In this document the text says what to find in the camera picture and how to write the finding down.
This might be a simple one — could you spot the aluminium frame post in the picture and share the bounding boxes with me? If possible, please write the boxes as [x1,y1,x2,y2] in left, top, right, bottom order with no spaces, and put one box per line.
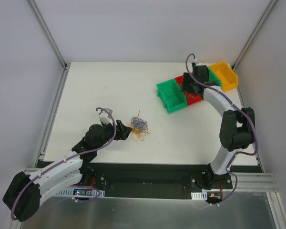
[26,0,71,71]
[232,0,279,71]

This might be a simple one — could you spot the near green bin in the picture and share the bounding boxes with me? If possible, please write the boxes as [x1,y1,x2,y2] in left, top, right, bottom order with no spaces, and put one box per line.
[156,79,187,114]

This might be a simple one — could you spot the far green bin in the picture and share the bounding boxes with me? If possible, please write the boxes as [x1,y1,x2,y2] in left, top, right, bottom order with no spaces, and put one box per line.
[208,67,222,88]

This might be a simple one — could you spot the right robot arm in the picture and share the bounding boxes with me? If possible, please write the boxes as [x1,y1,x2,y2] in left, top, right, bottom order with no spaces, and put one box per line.
[182,63,256,190]

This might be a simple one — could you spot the left aluminium frame post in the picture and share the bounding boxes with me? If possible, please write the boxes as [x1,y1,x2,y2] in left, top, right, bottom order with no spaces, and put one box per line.
[26,0,71,71]

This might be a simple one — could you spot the right aluminium frame post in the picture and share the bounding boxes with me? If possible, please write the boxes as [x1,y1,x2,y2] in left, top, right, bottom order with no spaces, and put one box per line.
[232,0,279,71]

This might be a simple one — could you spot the right white cable duct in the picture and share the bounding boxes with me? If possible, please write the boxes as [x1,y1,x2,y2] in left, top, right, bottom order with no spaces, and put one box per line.
[191,191,208,201]

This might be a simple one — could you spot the white cable duct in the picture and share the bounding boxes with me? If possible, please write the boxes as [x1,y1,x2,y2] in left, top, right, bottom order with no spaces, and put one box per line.
[54,187,105,198]
[191,191,208,201]

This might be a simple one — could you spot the red bin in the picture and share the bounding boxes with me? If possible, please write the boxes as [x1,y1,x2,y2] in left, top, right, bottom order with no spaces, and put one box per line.
[174,75,203,106]

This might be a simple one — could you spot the green bin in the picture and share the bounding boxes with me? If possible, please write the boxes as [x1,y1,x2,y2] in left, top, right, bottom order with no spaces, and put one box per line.
[156,79,187,114]
[208,67,222,88]

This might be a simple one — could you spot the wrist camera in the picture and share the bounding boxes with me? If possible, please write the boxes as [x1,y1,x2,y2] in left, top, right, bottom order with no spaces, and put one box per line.
[96,108,113,125]
[191,59,204,69]

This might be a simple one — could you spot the left white cable duct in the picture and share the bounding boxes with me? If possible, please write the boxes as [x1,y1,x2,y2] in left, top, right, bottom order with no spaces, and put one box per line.
[54,187,105,198]

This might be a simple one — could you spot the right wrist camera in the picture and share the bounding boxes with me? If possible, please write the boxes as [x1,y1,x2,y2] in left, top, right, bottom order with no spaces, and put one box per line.
[191,59,204,69]

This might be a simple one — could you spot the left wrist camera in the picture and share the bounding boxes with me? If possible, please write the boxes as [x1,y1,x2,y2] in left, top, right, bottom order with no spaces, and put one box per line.
[96,108,113,125]

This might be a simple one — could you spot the coloured wire bundle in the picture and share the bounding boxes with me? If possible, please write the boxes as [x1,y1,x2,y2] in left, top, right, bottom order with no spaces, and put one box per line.
[125,110,151,143]

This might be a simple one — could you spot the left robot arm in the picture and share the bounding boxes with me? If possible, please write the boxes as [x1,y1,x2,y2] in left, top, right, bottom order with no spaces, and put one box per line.
[2,120,132,222]

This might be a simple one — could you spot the yellow bin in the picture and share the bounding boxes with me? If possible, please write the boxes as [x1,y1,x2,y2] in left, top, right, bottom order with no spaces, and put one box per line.
[209,61,238,92]

